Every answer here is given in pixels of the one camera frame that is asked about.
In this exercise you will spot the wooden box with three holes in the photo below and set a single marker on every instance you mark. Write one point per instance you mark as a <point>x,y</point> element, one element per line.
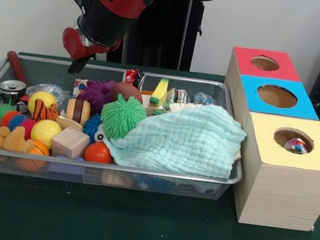
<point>283,196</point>

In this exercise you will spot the colourful patterned cloth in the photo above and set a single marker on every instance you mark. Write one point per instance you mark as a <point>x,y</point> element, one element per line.
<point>80,87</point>
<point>296,145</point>

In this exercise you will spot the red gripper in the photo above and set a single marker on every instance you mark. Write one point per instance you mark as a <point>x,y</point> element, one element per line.
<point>73,45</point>

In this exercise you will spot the wooden cube block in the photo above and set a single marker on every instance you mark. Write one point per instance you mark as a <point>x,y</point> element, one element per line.
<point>69,142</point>

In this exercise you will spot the purple rubber toy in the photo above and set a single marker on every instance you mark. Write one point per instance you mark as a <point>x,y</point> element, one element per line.
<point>98,93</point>

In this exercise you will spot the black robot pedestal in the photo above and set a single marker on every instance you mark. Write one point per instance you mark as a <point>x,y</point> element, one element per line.
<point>169,26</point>

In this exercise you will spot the shallow metal mesh bin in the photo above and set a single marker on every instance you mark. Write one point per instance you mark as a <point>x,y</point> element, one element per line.
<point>99,176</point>

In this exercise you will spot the large green spiky ball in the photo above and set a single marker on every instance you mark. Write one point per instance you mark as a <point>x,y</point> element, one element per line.
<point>121,116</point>

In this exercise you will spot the light blue waffle cloth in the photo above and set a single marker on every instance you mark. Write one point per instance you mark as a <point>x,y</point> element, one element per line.
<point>189,141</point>

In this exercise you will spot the orange plush toy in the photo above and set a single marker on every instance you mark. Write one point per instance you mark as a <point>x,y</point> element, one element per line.
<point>13,140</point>

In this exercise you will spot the yellow ball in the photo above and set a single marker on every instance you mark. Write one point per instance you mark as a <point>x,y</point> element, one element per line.
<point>45,133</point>

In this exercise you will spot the wooden toy burger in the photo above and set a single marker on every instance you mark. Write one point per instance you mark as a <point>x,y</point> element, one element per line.
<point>77,112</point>

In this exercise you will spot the red orange rubber ball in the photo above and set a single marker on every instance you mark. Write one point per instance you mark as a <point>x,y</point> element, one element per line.
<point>98,152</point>

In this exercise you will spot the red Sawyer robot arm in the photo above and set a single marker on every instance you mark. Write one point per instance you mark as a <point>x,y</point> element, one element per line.
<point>111,9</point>

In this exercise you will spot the yellow toy banana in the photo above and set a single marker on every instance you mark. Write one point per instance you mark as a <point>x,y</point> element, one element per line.
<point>159,91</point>

